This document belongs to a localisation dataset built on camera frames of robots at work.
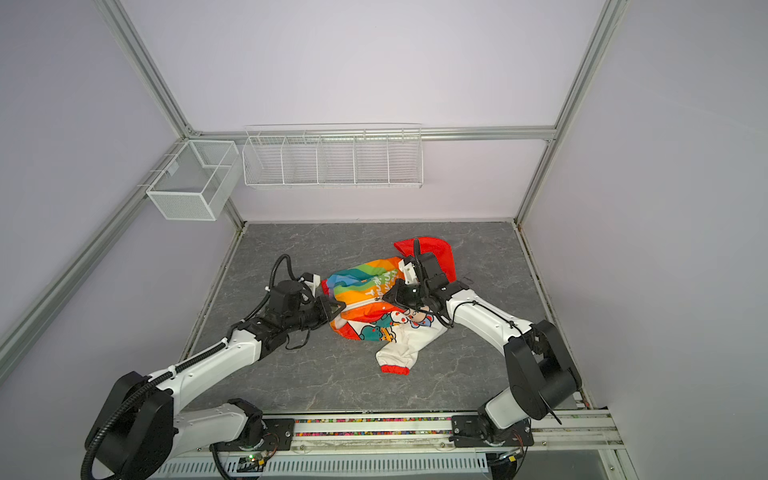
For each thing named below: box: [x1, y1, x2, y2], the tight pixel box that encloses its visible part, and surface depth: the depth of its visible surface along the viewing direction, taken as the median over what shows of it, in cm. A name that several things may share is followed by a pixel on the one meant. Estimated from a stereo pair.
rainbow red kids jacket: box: [321, 237, 457, 375], surface depth 88 cm
